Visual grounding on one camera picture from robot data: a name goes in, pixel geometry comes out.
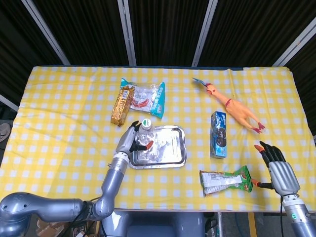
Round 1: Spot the green silver snack bag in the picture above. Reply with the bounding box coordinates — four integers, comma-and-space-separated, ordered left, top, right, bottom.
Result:
199, 164, 253, 198

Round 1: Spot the yellow rubber chicken toy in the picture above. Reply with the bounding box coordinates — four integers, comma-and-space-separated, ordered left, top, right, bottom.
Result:
206, 83, 266, 134

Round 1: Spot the black ribbed backdrop curtain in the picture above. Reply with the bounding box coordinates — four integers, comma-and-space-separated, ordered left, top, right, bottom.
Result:
0, 0, 316, 139

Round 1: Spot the clear teal sausage snack bag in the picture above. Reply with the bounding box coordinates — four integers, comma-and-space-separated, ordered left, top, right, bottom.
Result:
120, 78, 165, 119

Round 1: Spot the clear plastic water bottle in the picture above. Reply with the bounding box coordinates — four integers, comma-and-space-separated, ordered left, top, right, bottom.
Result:
136, 118, 158, 155

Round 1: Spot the white metal frame post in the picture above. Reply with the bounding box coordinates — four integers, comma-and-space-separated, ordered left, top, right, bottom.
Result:
192, 0, 219, 67
0, 94, 19, 112
117, 0, 137, 66
272, 17, 316, 67
21, 0, 72, 66

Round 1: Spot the gold foil biscuit packet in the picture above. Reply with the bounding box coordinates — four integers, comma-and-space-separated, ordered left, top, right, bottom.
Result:
110, 85, 136, 127

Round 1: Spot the grey robot torso base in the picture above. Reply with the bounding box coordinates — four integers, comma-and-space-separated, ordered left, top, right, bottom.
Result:
100, 211, 205, 237

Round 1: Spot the stainless steel tray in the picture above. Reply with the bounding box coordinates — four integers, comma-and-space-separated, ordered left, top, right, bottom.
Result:
128, 125, 187, 170

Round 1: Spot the blue cookie box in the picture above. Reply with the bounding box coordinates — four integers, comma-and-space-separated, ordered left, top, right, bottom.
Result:
210, 111, 228, 159

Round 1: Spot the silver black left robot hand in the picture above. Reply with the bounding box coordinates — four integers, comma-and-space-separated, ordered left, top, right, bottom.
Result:
115, 120, 155, 158

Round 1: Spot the grey metal table leg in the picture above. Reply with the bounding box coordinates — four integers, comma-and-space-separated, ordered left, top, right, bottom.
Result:
217, 212, 223, 237

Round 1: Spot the yellow white checkered tablecloth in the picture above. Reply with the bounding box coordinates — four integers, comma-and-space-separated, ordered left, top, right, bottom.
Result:
0, 65, 316, 212

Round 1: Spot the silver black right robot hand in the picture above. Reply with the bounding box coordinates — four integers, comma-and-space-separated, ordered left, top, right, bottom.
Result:
251, 141, 301, 197

